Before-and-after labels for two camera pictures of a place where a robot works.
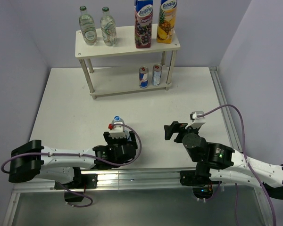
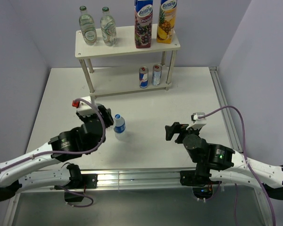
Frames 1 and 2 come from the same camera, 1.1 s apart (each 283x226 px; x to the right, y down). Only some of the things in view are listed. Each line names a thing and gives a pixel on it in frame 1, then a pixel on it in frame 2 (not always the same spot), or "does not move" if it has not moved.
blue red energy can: x=143 y=76 does not move
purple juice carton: x=143 y=13 does not move
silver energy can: x=157 y=70 does not move
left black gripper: x=111 y=140 -> x=106 y=113
